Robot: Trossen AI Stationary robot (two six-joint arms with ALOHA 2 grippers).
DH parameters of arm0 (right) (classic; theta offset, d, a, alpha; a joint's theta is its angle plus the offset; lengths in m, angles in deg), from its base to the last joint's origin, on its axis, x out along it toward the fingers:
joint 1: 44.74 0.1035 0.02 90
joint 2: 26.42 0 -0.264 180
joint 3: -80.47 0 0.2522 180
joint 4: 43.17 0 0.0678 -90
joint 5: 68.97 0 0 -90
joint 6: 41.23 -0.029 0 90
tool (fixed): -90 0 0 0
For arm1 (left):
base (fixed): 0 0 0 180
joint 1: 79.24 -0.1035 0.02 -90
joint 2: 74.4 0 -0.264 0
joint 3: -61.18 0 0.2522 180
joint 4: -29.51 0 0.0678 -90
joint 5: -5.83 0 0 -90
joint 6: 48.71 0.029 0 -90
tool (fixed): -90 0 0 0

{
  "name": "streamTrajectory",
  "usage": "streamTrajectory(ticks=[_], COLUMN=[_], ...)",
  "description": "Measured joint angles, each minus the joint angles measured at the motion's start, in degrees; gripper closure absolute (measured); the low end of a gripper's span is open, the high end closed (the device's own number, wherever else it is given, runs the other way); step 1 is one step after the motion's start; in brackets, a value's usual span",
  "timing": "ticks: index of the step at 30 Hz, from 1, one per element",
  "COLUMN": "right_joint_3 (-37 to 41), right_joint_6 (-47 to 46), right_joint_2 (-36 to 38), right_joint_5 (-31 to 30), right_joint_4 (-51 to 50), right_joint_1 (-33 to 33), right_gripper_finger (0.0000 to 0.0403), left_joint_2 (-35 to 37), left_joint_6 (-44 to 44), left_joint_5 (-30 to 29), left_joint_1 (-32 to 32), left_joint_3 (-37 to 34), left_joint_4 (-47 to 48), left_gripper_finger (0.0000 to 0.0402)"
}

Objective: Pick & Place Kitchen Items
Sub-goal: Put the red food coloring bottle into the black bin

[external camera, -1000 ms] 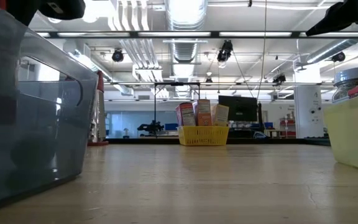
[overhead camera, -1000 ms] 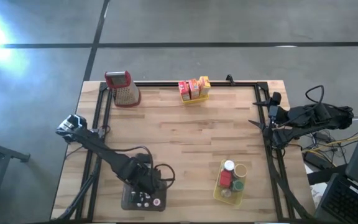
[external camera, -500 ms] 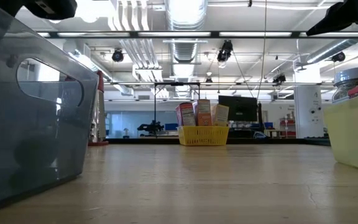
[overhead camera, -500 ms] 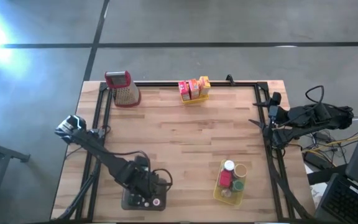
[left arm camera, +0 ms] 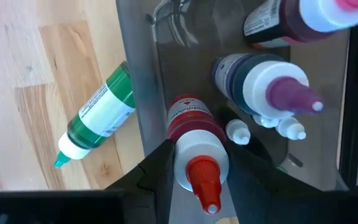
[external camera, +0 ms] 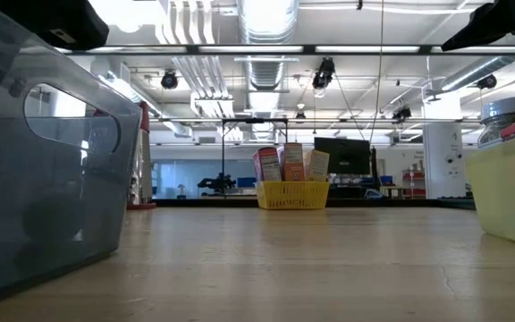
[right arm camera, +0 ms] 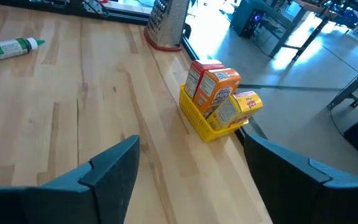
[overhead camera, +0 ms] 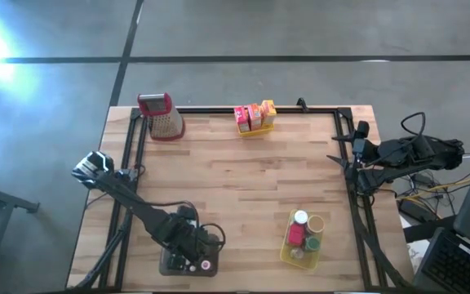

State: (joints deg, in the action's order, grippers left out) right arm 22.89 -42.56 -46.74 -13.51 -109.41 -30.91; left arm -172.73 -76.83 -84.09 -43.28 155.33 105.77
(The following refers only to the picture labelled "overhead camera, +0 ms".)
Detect jar with green lid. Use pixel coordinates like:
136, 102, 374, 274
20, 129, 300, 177
303, 235, 321, 253

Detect red printed carton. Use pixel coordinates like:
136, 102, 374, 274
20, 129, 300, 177
233, 105, 251, 132

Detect metal box grater red handle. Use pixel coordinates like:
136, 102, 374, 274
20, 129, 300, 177
136, 91, 186, 142

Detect orange printed box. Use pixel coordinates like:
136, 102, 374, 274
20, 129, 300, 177
246, 102, 263, 131

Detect grey translucent plastic bin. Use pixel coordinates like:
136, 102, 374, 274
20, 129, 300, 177
158, 243, 220, 278

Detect red smoked paprika tin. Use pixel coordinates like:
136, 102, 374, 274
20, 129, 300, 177
286, 222, 306, 247

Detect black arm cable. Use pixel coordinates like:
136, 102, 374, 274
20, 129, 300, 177
400, 111, 427, 139
135, 163, 227, 251

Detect yellow mesh basket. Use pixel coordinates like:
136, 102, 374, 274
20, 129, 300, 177
237, 108, 276, 138

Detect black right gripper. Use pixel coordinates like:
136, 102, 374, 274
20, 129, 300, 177
326, 120, 385, 169

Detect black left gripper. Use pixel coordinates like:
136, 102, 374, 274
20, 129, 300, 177
163, 216, 222, 269

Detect black power adapter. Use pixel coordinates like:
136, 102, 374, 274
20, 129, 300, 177
397, 198, 428, 224

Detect black laptop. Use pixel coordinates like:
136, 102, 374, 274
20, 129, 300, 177
414, 136, 470, 294

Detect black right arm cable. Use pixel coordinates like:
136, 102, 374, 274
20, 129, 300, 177
400, 111, 427, 139

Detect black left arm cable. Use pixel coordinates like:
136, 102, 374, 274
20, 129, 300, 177
135, 163, 227, 251

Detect yellow translucent plastic bin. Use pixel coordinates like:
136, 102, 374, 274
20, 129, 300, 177
279, 209, 326, 271

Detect grey metal bench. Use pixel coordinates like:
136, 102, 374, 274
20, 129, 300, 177
0, 178, 40, 294

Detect black aluminium table frame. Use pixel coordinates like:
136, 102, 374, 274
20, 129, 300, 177
71, 105, 414, 293

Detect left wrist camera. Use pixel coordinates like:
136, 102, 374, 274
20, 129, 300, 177
176, 205, 197, 224

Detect yellow cable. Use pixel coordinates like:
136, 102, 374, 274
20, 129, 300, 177
400, 179, 470, 205

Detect yellow carton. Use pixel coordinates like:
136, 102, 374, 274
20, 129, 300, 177
260, 99, 277, 128

